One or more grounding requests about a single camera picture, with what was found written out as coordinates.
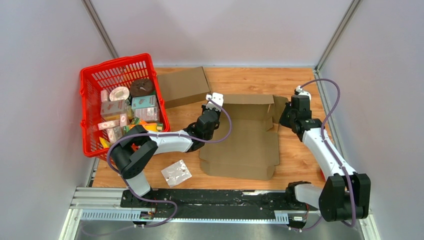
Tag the teal snack box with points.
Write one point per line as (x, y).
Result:
(142, 102)

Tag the brown round cake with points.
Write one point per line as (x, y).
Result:
(141, 87)

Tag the red plastic basket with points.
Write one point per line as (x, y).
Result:
(105, 77)

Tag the pink white tape roll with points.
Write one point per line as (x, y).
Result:
(119, 93)

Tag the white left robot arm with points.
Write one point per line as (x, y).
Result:
(129, 155)

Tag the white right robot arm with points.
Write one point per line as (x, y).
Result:
(346, 193)

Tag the pink white carton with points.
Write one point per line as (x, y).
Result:
(111, 109)

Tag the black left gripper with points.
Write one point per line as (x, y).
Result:
(204, 108)

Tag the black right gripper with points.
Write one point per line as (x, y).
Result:
(282, 120)

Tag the brown cardboard box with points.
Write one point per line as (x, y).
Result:
(183, 87)

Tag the orange snack box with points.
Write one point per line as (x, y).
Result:
(153, 126)

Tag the clear plastic bag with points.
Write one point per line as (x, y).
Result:
(176, 173)

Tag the aluminium front rail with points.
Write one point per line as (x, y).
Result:
(104, 204)

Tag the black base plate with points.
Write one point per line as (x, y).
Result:
(213, 204)

